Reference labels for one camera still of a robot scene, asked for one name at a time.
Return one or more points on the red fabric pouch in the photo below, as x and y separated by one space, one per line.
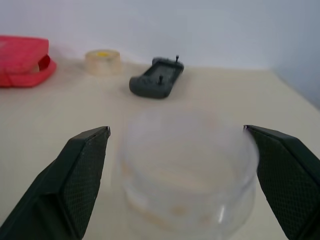
20 62

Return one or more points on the grey handheld controller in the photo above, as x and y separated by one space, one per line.
150 86

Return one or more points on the clear cup with orange liquid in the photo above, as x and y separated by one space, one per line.
185 175

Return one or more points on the clear tape roll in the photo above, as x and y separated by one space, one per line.
103 65

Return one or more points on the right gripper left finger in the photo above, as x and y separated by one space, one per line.
57 187

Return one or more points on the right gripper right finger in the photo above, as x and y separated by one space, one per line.
290 180

